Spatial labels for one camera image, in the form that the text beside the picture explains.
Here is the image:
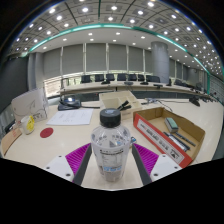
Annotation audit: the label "white cup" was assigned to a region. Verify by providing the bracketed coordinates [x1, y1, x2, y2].
[19, 114, 36, 135]

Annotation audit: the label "round ceiling lights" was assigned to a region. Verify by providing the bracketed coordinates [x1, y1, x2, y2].
[9, 0, 224, 78]

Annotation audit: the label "red-sided open cardboard box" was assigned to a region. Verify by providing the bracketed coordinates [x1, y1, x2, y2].
[132, 106, 206, 169]

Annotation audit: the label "row of black office chairs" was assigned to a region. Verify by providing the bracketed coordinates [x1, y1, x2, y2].
[80, 73, 208, 93]

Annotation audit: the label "white paper ream box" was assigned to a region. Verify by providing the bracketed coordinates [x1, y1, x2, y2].
[10, 87, 50, 123]

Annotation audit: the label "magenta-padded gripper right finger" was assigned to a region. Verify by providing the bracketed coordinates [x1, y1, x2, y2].
[131, 143, 183, 186]

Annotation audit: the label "black desk microphone units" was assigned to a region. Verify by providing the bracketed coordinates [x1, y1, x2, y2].
[100, 79, 201, 108]

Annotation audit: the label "black marker pen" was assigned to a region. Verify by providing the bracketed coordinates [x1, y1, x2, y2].
[174, 132, 197, 148]
[163, 131, 191, 153]

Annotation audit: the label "black cable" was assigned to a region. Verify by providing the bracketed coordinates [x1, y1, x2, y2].
[80, 104, 101, 110]

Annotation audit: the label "long curved conference desk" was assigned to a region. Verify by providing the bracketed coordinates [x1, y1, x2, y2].
[58, 79, 214, 101]

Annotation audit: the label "clear black-capped water bottle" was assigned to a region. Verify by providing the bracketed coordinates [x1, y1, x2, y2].
[90, 107, 132, 183]

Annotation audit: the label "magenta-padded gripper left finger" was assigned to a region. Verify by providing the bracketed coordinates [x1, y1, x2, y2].
[44, 142, 93, 186]

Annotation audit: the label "flat round red coaster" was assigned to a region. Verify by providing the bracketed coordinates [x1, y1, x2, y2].
[39, 127, 55, 139]

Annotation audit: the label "small white open box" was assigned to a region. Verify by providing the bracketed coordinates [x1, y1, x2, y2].
[98, 90, 143, 121]

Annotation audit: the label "white printed paper sheet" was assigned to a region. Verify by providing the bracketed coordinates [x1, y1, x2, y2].
[45, 108, 94, 127]

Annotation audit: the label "grey whiteboard eraser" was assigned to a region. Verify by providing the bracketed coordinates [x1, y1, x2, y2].
[164, 117, 180, 134]

